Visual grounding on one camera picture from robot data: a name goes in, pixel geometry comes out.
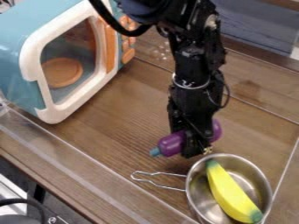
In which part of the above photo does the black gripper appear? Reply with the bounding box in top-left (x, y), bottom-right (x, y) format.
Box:
top-left (167, 79), bottom-right (224, 158)

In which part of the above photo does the purple toy eggplant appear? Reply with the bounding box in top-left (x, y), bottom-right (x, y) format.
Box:
top-left (150, 119), bottom-right (222, 157)

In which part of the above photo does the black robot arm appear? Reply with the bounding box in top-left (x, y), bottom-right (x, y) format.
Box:
top-left (116, 0), bottom-right (230, 158)

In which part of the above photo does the yellow toy banana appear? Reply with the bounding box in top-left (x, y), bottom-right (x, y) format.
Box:
top-left (206, 159), bottom-right (263, 224)

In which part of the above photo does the orange microwave turntable plate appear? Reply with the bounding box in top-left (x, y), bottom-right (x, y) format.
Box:
top-left (42, 58), bottom-right (83, 88)

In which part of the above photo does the blue toy microwave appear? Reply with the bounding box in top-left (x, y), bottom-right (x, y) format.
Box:
top-left (0, 0), bottom-right (136, 123)

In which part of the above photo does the silver pot with wire handle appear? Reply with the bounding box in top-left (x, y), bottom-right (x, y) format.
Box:
top-left (131, 153), bottom-right (274, 224)

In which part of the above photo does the black cable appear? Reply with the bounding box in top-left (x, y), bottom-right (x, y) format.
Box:
top-left (88, 0), bottom-right (156, 38)

